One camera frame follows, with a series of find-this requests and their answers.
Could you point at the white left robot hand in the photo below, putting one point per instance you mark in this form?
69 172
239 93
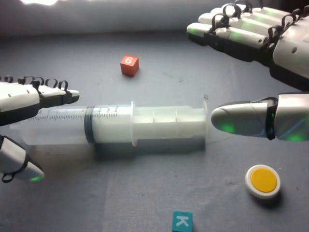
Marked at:
19 96

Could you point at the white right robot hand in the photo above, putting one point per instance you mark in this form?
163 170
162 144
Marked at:
289 48

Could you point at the teal letter block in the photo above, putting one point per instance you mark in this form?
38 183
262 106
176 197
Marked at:
182 222

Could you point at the large translucent plastic syringe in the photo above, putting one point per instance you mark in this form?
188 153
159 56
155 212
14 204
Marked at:
108 128

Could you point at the grey table cloth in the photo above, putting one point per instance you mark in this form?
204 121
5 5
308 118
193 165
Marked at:
144 181

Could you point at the red number block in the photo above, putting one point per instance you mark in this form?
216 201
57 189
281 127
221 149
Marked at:
129 66

